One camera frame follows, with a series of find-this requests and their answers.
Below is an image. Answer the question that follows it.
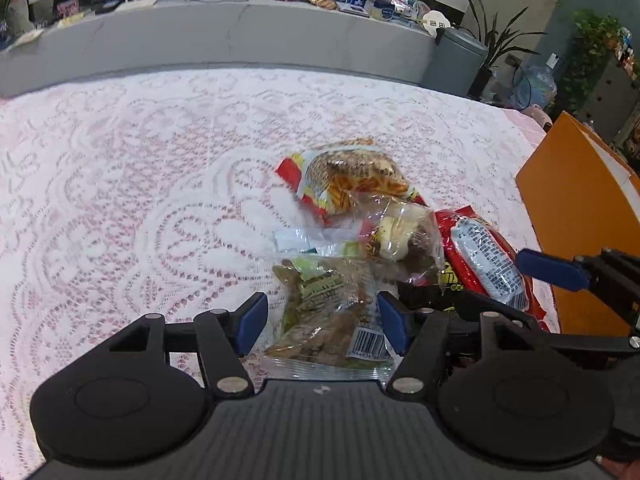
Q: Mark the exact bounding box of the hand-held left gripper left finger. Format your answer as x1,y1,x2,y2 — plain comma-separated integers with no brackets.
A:
107,292,268,401

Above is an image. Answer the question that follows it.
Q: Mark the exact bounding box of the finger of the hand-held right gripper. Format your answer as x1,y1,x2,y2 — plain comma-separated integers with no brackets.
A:
397,282,640,352
515,247,603,293

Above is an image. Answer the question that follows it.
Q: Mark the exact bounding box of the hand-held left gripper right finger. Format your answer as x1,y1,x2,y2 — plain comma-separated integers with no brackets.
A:
377,292,551,401

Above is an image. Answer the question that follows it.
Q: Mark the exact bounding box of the clear green snack packet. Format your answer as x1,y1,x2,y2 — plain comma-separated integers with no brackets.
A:
265,255,398,381

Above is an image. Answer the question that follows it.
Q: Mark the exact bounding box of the orange storage box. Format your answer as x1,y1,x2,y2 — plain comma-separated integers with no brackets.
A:
515,110,640,337

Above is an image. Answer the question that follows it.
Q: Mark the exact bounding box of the red white label snack packet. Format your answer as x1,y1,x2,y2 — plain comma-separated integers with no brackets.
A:
432,205,548,321

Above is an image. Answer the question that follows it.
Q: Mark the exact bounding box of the clear cake snack bag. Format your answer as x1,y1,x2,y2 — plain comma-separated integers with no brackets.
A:
350,195,446,286

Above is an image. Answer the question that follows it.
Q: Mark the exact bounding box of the clear white label packet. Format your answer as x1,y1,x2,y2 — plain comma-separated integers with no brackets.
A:
274,225,361,257

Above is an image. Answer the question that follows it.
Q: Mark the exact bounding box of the pink checked cloth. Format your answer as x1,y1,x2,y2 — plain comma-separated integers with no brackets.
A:
480,102,548,136

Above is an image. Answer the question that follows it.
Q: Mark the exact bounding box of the orange stick snack bag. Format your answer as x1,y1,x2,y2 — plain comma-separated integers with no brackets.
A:
275,137,428,226

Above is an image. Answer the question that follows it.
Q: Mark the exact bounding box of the pink heater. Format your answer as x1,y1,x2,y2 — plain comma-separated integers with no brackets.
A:
525,105,553,131

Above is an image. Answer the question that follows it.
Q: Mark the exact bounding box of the grey cabinet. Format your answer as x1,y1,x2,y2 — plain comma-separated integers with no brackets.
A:
585,55,640,141

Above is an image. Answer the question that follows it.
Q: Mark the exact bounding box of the blue water jug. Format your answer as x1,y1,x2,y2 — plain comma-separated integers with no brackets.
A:
510,62,558,111

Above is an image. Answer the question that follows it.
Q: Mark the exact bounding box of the white lace tablecloth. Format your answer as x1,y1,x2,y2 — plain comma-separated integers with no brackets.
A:
0,67,561,480

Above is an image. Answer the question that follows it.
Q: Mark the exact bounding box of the green leafy plant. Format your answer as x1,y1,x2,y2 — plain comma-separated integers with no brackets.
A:
560,7,626,116

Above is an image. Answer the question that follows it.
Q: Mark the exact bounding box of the grey trash bin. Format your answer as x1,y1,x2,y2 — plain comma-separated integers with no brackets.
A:
420,25,488,101

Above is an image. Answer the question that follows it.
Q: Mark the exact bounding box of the long leaf potted plant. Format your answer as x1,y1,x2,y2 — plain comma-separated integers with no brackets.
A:
460,0,548,101

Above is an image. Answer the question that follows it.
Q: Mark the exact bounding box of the grey media console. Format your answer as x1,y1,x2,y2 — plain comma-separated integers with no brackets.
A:
0,0,451,98

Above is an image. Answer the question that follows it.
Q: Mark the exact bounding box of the small potted plant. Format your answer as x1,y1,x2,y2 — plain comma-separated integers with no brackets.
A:
0,0,26,36

